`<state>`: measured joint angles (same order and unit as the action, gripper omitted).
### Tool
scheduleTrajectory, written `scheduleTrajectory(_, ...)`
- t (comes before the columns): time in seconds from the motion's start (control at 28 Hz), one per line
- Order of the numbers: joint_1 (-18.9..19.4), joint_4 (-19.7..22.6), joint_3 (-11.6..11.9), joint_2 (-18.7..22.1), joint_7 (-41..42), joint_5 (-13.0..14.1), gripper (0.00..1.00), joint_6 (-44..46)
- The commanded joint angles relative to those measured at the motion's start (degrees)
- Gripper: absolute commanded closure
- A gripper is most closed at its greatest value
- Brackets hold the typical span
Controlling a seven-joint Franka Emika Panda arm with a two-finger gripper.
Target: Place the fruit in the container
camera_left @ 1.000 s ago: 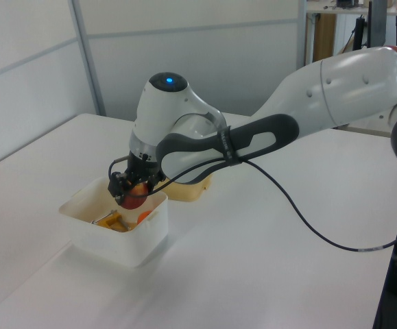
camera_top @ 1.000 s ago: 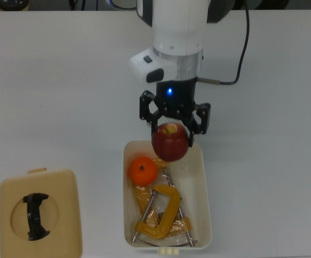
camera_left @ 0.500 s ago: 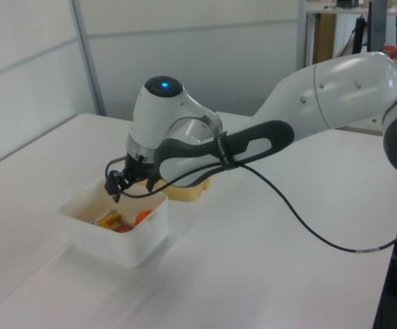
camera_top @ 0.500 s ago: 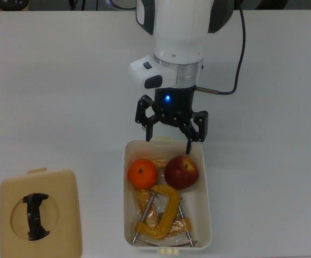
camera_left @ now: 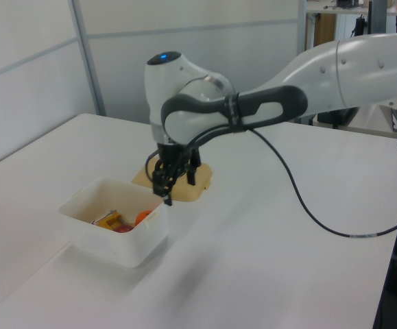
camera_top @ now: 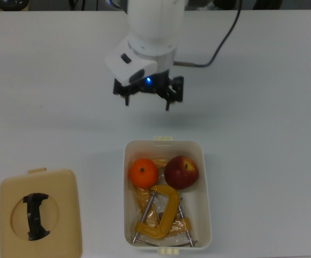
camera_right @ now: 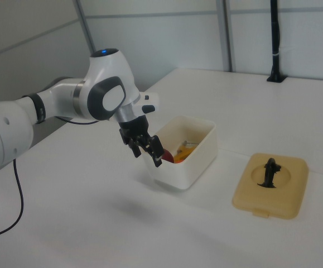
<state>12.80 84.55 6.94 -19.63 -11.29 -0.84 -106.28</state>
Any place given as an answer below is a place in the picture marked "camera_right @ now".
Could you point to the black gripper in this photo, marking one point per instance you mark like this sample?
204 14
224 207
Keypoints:
134 129

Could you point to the red apple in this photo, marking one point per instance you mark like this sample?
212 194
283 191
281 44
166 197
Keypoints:
167 156

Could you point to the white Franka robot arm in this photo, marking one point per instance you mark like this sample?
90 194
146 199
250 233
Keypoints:
108 75

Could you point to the white plastic container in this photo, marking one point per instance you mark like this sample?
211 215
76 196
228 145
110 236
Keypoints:
186 176

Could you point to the beige container lid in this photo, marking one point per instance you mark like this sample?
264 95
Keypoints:
286 201

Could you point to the yellow clamp tool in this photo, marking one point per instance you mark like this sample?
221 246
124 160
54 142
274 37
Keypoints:
187 149

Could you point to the black pole with base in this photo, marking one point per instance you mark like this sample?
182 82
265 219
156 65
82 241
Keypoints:
274 42

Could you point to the grey partition post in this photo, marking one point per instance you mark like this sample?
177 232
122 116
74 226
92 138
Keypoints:
226 33

